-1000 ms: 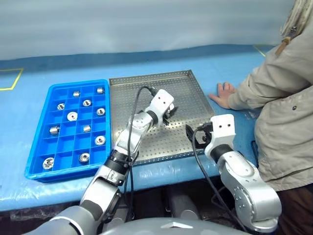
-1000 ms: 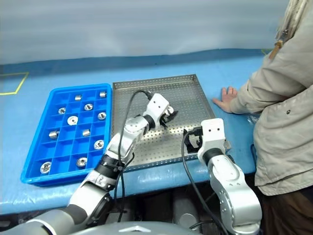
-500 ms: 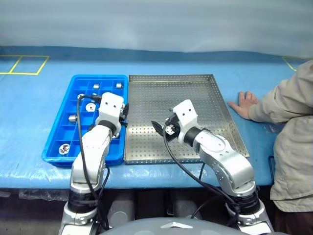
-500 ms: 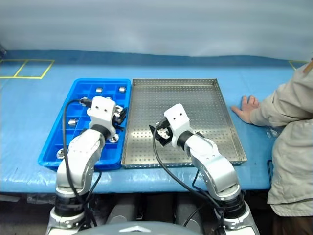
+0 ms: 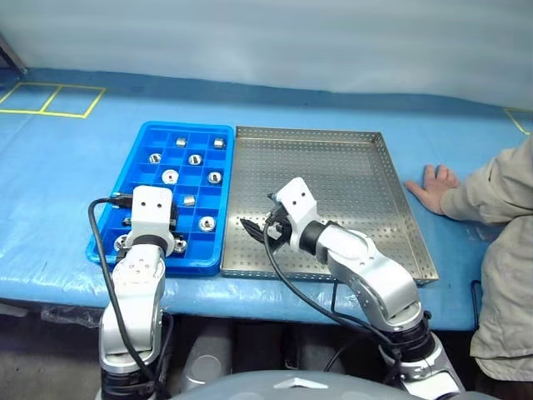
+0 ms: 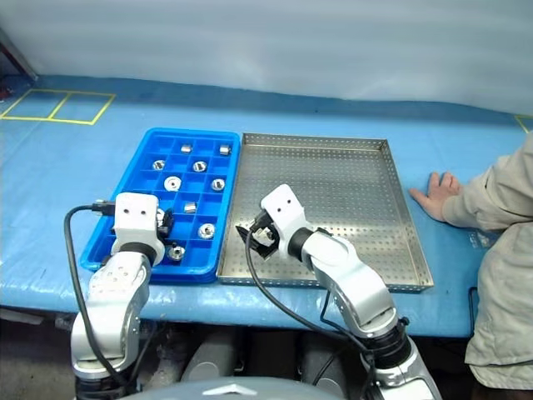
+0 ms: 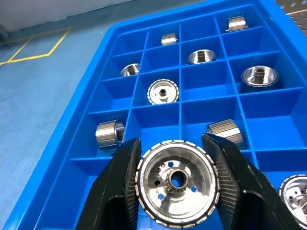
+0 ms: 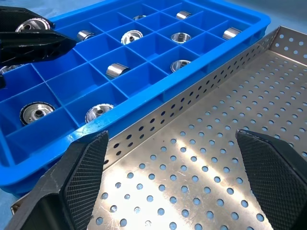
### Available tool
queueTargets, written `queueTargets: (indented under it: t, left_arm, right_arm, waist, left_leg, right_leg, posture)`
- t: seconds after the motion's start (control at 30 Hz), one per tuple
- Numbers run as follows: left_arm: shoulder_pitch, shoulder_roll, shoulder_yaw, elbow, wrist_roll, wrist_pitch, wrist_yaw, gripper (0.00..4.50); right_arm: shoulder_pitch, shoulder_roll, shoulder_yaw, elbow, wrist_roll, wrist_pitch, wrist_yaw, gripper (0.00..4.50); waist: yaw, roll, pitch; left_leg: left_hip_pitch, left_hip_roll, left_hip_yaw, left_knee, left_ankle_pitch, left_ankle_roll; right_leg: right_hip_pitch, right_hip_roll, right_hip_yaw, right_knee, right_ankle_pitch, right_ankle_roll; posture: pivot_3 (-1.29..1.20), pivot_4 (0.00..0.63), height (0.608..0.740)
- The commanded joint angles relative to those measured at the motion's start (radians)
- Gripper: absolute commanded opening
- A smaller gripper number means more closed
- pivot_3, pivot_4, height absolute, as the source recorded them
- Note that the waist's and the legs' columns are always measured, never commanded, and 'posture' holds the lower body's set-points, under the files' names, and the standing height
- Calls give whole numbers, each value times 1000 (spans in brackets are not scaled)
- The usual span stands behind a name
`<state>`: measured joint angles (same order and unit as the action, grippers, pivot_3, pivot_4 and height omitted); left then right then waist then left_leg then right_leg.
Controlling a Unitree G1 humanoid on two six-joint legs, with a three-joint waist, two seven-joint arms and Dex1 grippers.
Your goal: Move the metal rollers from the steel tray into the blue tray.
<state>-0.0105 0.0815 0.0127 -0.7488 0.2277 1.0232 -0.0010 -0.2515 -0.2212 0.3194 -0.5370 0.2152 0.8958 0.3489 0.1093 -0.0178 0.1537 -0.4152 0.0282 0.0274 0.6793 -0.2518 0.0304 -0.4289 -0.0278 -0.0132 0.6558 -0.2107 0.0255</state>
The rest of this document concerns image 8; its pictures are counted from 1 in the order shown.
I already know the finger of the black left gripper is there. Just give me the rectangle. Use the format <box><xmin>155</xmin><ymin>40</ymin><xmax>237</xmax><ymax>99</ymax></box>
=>
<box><xmin>0</xmin><ymin>30</ymin><xmax>77</xmax><ymax>65</ymax></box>
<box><xmin>0</xmin><ymin>6</ymin><xmax>56</xmax><ymax>33</ymax></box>

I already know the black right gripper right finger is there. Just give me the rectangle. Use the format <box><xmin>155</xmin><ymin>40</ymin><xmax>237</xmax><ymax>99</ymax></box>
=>
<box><xmin>235</xmin><ymin>129</ymin><xmax>307</xmax><ymax>230</ymax></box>

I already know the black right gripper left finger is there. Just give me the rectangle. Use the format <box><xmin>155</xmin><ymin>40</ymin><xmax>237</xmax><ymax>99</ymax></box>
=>
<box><xmin>4</xmin><ymin>130</ymin><xmax>110</xmax><ymax>230</ymax></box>

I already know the perforated steel tray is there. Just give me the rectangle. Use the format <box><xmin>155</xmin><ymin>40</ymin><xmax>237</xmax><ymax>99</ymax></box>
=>
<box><xmin>11</xmin><ymin>25</ymin><xmax>307</xmax><ymax>230</ymax></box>

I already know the blue compartment plastic tray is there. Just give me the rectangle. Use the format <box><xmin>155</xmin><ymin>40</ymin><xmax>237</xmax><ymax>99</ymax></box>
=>
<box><xmin>0</xmin><ymin>0</ymin><xmax>272</xmax><ymax>195</ymax></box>

